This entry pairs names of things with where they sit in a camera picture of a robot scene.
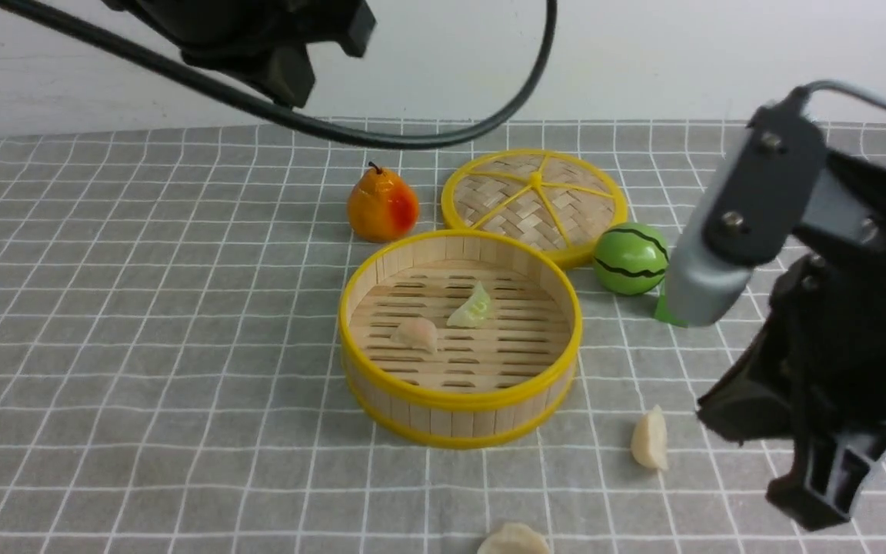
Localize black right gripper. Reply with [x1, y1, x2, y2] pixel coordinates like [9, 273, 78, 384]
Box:
[698, 151, 886, 532]

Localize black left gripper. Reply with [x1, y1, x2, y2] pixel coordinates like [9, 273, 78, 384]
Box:
[105, 1, 376, 108]

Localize white toy dumpling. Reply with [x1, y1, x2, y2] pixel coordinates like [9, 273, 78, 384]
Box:
[630, 405, 668, 471]

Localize cream toy dumpling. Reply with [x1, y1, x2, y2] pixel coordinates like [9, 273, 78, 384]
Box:
[477, 522, 551, 554]

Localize pink toy dumpling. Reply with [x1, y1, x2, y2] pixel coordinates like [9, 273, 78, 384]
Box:
[390, 318, 438, 354]

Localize green toy dumpling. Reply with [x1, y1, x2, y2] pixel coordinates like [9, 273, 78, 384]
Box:
[447, 282, 495, 329]

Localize bamboo steamer tray yellow rim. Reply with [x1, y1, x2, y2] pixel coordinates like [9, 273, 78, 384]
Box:
[338, 230, 583, 449]

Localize woven bamboo steamer lid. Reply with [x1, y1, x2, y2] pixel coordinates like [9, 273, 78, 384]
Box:
[440, 149, 628, 270]

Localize orange toy pear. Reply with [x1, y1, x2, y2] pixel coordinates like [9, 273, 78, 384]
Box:
[347, 162, 421, 243]

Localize green wooden cube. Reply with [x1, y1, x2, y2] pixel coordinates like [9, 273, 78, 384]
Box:
[653, 283, 681, 326]

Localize green toy watermelon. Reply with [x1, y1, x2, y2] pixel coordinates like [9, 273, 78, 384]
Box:
[593, 222, 669, 297]

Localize grey checkered tablecloth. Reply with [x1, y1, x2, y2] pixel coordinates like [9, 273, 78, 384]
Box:
[0, 122, 886, 553]

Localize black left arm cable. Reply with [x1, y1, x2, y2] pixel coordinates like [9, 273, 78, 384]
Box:
[0, 0, 559, 151]

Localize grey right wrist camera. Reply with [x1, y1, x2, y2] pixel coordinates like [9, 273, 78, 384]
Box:
[664, 88, 827, 326]

